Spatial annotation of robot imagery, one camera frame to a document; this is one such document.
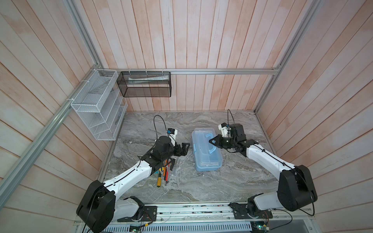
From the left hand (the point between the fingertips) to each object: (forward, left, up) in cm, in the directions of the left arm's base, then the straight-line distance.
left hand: (183, 146), depth 81 cm
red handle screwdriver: (-10, +10, -14) cm, 20 cm away
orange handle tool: (-9, +12, -15) cm, 21 cm away
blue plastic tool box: (-4, -14, -6) cm, 16 cm away
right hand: (+5, -16, -2) cm, 16 cm away
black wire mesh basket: (+47, +28, +9) cm, 56 cm away
